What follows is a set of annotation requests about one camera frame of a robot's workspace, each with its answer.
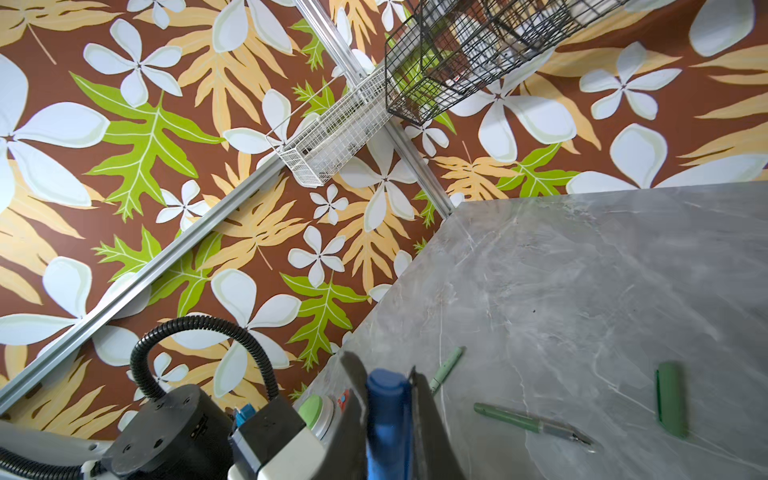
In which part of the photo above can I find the white wire basket left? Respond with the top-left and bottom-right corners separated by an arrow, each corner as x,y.
275,65 -> 391,188

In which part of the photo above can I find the dark green pen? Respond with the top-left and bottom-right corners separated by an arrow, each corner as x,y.
473,403 -> 598,453

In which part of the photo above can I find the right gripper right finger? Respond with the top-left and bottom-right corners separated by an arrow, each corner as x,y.
408,368 -> 465,479

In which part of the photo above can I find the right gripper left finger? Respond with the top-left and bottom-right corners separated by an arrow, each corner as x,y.
317,352 -> 369,479

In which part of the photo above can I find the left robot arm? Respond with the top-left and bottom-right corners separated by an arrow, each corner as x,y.
1,385 -> 233,479

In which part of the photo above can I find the dark green pen cap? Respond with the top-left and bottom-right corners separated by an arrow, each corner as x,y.
655,361 -> 689,439

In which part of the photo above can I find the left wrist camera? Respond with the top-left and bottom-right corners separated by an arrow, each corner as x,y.
227,395 -> 342,479

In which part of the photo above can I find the blue pen cap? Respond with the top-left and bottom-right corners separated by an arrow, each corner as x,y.
366,369 -> 412,479

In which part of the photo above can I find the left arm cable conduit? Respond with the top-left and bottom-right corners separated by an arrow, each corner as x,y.
0,314 -> 281,480

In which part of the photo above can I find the black wire basket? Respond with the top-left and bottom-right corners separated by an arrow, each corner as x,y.
384,1 -> 623,125

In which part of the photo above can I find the light green pen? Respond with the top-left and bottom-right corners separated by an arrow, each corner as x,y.
429,346 -> 466,395

